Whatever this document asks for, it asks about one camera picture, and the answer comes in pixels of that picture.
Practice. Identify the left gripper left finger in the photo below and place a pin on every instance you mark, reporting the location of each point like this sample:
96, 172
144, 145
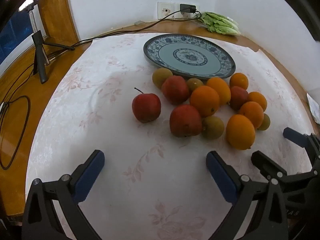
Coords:
40, 219

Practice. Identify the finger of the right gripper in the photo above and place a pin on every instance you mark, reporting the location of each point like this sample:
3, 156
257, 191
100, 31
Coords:
309, 142
271, 170

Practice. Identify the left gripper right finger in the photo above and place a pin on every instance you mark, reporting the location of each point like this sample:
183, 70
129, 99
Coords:
269, 219

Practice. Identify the yellow-green fruit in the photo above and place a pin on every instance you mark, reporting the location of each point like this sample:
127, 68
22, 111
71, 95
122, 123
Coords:
212, 127
160, 75
265, 124

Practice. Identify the large front orange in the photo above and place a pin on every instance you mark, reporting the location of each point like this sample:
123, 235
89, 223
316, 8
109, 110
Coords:
240, 132

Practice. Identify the large orange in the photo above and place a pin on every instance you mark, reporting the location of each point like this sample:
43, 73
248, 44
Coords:
240, 132
206, 100

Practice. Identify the small orange edge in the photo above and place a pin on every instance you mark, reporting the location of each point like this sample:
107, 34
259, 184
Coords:
258, 98

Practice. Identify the dark red apple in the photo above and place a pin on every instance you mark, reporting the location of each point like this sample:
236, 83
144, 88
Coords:
239, 96

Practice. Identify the oval orange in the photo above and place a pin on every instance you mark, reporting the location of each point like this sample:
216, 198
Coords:
222, 89

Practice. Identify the small orange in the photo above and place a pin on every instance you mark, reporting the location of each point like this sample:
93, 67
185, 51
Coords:
239, 80

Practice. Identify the red apple pile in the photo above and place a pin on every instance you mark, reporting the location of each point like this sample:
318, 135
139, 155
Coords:
185, 121
175, 90

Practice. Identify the green-brown fruit pile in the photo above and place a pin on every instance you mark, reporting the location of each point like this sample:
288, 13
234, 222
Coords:
194, 83

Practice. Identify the red apple with stem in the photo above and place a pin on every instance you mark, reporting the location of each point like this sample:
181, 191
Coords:
146, 107

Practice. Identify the white paper packet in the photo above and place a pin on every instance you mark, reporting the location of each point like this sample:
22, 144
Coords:
314, 109

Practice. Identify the white floral tablecloth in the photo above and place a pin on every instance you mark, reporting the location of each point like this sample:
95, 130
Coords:
153, 184

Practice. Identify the blue patterned ceramic plate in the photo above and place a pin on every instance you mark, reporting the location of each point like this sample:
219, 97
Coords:
189, 56

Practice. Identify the bagged green lettuce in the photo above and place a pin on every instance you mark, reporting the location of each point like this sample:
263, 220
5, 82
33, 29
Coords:
219, 24

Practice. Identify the black tripod stand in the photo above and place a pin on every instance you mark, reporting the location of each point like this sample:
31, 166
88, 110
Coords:
41, 59

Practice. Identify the black power adapter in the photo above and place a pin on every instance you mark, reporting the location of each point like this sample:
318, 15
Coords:
188, 8

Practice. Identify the small grey block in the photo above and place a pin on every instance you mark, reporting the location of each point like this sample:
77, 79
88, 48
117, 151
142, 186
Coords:
138, 23

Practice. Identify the white wall socket panel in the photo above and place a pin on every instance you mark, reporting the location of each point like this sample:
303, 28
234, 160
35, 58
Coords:
173, 9

